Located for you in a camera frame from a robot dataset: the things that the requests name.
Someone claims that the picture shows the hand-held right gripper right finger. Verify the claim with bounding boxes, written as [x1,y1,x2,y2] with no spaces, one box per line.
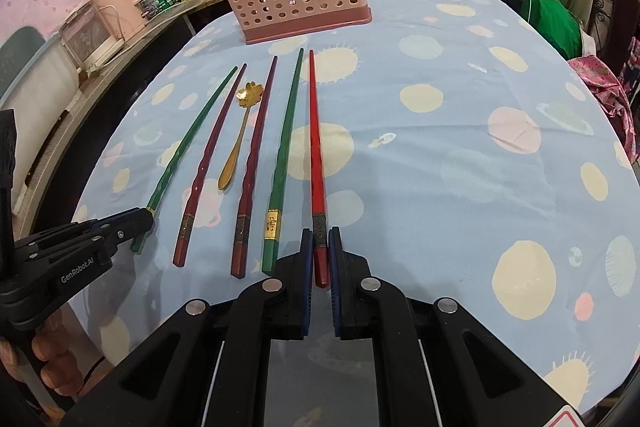
[330,227,567,427]

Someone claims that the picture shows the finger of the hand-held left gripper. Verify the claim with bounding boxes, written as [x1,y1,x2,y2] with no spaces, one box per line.
[30,227,151,259]
[14,208,155,254]

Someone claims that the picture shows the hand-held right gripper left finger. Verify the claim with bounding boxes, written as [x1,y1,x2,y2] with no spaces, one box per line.
[60,227,314,427]

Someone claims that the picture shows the green chopstick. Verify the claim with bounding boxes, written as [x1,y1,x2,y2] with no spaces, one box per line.
[261,47,306,274]
[130,66,239,254]

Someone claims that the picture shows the red chopstick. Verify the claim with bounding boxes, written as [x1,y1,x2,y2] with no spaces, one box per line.
[307,49,331,290]

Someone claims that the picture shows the person's left hand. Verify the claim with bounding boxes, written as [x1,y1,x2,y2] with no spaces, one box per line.
[30,319,101,406]

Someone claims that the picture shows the maroon wavy chopstick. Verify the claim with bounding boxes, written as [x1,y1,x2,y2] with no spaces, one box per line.
[230,55,279,280]
[171,63,249,269]

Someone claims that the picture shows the white chest appliance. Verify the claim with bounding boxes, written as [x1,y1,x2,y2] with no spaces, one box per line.
[0,42,81,212]

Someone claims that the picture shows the gold flower spoon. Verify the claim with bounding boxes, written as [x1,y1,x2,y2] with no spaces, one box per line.
[218,80,265,194]

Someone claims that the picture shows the white countertop appliance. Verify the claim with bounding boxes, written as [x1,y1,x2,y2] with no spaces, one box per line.
[59,2,127,75]

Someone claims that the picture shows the grey-blue plastic panel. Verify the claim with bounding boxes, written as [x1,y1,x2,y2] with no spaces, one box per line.
[0,26,50,108]

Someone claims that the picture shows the pink floral cloth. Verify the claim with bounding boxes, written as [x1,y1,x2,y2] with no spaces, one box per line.
[567,36,640,168]

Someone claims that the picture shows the green bag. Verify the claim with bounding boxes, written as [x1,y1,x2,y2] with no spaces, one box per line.
[520,0,587,62]

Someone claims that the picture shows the dark metal chair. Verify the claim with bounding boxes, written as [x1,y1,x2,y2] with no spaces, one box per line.
[587,0,640,72]

